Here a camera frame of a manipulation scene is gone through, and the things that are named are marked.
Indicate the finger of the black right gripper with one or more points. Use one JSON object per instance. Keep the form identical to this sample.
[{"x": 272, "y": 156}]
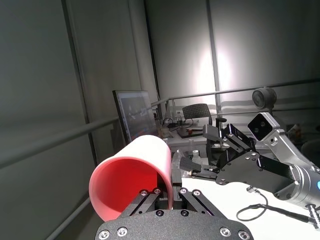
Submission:
[
  {"x": 235, "y": 137},
  {"x": 190, "y": 165}
]

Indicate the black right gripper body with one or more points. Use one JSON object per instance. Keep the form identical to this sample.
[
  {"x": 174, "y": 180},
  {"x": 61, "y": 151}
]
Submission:
[{"x": 247, "y": 167}]

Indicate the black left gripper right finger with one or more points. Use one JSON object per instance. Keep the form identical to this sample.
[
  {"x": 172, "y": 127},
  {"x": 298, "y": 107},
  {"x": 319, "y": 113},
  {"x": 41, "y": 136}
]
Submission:
[{"x": 192, "y": 200}]

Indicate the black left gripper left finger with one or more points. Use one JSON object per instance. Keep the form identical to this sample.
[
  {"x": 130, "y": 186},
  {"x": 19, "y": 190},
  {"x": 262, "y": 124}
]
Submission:
[{"x": 145, "y": 202}]

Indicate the pink plastic cup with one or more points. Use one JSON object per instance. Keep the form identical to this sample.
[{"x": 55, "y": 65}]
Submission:
[{"x": 130, "y": 175}]

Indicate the clear plastic bottle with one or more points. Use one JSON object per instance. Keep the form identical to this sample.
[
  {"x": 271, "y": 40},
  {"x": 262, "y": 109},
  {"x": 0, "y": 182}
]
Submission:
[{"x": 195, "y": 156}]

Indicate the cluttered grey desk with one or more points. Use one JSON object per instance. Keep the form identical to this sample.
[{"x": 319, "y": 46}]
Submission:
[{"x": 180, "y": 133}]

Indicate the black mesh office chair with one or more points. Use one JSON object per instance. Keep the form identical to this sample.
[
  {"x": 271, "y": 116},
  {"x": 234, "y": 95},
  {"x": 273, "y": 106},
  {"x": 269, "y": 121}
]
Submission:
[{"x": 197, "y": 111}]

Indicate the thin grey railing bar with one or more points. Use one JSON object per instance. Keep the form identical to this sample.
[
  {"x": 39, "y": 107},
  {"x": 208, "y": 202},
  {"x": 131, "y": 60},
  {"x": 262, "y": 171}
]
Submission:
[{"x": 225, "y": 92}]

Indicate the grey standing fan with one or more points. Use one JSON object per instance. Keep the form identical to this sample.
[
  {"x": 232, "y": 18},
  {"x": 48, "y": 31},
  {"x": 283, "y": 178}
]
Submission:
[{"x": 263, "y": 97}]

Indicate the lucky cat figurine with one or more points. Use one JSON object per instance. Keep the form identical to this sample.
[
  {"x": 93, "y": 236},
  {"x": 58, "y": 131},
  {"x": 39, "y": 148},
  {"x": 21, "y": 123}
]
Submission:
[{"x": 296, "y": 131}]

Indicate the computer monitor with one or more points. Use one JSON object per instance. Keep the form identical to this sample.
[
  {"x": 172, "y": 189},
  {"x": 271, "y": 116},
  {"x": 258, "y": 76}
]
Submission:
[{"x": 135, "y": 112}]

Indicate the grey floor railing bar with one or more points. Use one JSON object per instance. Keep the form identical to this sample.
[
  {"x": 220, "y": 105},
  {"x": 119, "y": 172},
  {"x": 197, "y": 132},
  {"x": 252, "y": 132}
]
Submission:
[{"x": 67, "y": 220}]

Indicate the thick grey railing bar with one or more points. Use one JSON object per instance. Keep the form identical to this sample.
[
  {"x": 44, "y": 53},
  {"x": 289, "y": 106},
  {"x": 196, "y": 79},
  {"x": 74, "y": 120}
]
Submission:
[{"x": 50, "y": 140}]

